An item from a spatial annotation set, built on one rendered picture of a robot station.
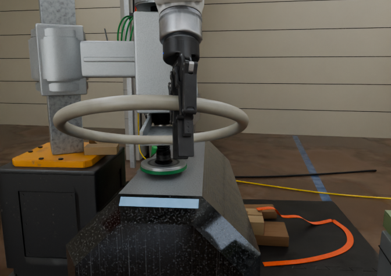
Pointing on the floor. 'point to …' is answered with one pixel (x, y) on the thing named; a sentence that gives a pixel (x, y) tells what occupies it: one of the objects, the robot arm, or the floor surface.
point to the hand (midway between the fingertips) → (182, 140)
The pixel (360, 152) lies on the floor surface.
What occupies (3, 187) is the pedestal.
